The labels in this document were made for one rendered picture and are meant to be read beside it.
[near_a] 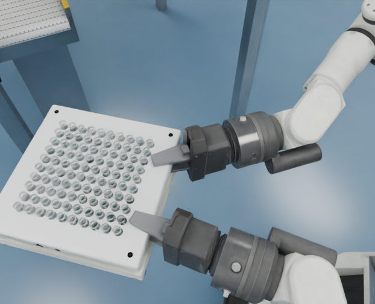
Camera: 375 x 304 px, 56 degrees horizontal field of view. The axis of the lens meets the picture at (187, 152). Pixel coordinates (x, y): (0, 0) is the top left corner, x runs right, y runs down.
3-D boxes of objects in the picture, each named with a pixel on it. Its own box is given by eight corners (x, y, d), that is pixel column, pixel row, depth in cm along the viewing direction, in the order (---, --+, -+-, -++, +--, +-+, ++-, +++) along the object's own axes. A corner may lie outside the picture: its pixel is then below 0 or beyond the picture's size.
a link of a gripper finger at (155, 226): (137, 208, 54) (175, 223, 53) (127, 227, 52) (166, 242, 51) (136, 204, 52) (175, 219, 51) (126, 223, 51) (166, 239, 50)
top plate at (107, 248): (-15, 233, 54) (-22, 227, 52) (55, 110, 67) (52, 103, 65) (138, 272, 51) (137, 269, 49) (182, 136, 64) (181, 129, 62)
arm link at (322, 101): (283, 125, 57) (330, 64, 59) (262, 131, 66) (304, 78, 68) (312, 151, 58) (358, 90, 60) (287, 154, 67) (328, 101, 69)
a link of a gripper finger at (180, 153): (149, 154, 59) (185, 145, 60) (154, 170, 57) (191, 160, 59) (149, 149, 58) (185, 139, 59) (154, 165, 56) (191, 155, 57)
